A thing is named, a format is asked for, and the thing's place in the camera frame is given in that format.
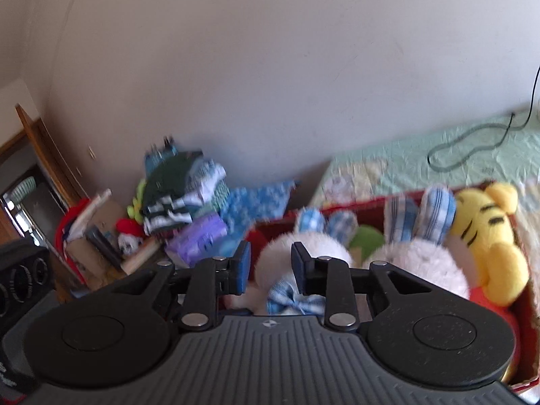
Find wooden cabinet door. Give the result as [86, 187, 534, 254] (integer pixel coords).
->
[15, 103, 91, 216]

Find black cable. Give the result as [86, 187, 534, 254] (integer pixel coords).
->
[427, 67, 540, 173]

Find blue white floral cloth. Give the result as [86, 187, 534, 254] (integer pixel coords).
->
[219, 181, 298, 258]

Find purple box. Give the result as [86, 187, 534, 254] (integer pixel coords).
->
[164, 213, 228, 268]

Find folded light patterned clothes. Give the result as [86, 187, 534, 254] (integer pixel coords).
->
[188, 158, 228, 216]

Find white rabbit plush plaid ears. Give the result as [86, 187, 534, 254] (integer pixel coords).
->
[223, 207, 359, 317]
[363, 185, 471, 300]

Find red cardboard box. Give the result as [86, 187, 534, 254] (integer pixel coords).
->
[247, 181, 540, 391]

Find silver metal appliance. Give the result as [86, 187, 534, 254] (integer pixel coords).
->
[0, 177, 60, 245]

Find red white plush toy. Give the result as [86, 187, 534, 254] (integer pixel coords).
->
[116, 218, 146, 258]

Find green plush toy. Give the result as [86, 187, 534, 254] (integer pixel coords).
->
[348, 224, 386, 262]

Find dark green garment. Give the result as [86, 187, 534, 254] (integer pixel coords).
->
[141, 151, 203, 212]

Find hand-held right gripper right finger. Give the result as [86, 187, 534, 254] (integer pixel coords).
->
[291, 242, 434, 332]

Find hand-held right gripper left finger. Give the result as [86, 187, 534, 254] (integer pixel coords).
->
[107, 240, 252, 332]

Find yellow tiger plush toy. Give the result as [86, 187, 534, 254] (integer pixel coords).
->
[447, 182, 531, 382]

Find green white striped garment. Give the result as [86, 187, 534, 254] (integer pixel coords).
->
[143, 196, 195, 235]

